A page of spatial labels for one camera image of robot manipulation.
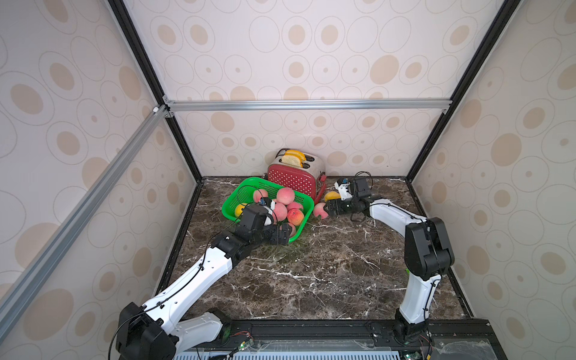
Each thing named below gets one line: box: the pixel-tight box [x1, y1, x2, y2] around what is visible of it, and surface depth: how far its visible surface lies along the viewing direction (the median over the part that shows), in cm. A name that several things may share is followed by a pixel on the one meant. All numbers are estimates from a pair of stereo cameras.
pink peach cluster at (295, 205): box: [286, 201, 304, 211], surface depth 101 cm
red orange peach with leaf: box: [287, 208, 305, 226], surface depth 96 cm
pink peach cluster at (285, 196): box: [276, 187, 295, 206], surface depth 99 cm
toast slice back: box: [285, 150, 307, 166], surface depth 102 cm
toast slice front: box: [281, 154, 302, 168], surface depth 102 cm
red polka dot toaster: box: [267, 148, 327, 204], surface depth 102 cm
